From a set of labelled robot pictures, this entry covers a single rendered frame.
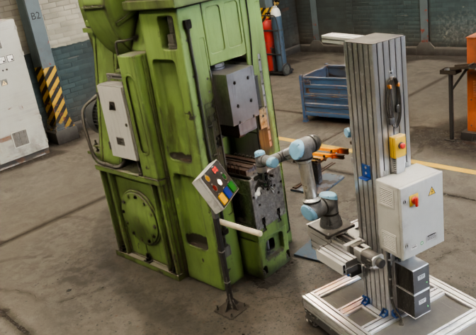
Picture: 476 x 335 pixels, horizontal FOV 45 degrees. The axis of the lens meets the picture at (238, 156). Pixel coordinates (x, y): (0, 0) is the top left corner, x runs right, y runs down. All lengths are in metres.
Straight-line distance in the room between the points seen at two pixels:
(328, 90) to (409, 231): 5.06
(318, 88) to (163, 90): 4.25
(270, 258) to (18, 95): 5.44
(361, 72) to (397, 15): 9.09
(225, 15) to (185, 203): 1.56
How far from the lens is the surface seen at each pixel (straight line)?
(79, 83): 10.39
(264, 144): 4.88
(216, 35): 4.41
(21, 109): 9.27
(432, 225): 3.69
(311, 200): 3.70
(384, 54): 3.39
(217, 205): 4.01
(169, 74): 4.44
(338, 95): 8.32
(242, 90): 4.42
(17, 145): 9.30
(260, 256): 4.82
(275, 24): 11.75
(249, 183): 4.51
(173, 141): 4.64
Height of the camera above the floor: 2.66
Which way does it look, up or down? 20 degrees down
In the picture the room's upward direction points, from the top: 9 degrees counter-clockwise
